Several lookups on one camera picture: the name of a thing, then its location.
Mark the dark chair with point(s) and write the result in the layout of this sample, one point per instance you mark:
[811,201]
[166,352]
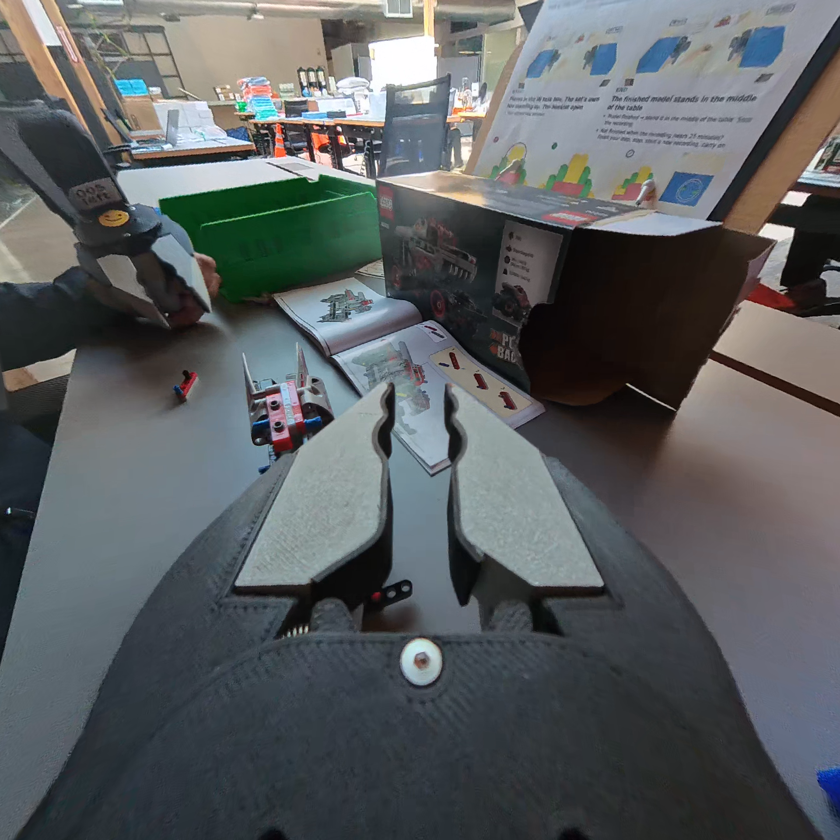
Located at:
[814,256]

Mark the black lego piece red pin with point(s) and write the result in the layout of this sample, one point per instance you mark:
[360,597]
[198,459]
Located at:
[394,592]

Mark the small red blue lego piece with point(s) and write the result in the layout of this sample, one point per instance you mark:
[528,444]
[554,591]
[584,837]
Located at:
[186,386]

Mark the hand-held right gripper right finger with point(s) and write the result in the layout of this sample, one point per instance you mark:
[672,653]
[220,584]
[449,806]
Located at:
[512,512]

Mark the printed instruction poster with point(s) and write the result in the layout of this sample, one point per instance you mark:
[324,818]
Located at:
[656,118]

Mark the metal air duct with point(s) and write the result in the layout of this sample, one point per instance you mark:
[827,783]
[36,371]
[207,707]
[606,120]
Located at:
[275,6]

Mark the white board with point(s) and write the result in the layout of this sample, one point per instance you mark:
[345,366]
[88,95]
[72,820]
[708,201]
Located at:
[401,65]

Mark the person's left forearm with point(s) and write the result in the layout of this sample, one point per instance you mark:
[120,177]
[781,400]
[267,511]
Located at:
[52,315]

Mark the black office chair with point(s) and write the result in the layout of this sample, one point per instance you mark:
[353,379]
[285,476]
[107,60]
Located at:
[417,124]

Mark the grey table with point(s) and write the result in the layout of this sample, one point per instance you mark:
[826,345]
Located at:
[216,172]

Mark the dark lego set box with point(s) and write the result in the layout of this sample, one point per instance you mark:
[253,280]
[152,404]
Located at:
[623,295]

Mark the stack of white boxes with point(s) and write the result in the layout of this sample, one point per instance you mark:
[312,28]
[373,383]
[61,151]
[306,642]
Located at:
[187,113]

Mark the long wooden table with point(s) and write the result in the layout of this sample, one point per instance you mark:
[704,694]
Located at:
[341,121]

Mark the row of dark bottles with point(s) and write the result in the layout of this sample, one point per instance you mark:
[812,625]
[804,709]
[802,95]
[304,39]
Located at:
[312,80]

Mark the paper sheet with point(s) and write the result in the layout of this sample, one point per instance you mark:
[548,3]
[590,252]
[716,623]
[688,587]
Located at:
[371,269]

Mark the green plastic bin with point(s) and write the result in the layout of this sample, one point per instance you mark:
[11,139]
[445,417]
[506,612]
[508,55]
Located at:
[275,229]

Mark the blue plastic piece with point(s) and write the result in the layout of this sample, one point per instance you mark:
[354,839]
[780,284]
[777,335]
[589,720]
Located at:
[830,781]

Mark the orange traffic cone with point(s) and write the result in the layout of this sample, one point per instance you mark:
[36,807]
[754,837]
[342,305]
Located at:
[279,141]

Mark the person's left hand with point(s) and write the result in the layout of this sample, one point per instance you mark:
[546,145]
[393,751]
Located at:
[187,312]

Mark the open instruction booklet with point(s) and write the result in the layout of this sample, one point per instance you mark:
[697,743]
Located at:
[354,315]

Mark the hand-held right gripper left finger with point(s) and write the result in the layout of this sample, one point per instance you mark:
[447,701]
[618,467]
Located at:
[321,505]

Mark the silver laptop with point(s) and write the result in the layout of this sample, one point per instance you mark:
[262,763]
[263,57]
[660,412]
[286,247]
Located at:
[172,126]

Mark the partly built lego model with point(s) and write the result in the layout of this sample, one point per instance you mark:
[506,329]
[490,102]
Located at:
[285,407]

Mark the stack of colourful packets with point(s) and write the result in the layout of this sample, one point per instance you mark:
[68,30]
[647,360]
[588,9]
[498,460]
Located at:
[258,98]

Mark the printed instruction board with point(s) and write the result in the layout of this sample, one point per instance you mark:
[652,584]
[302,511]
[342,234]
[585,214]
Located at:
[781,164]

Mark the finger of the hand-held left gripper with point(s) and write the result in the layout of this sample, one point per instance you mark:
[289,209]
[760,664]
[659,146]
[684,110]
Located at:
[131,289]
[177,262]

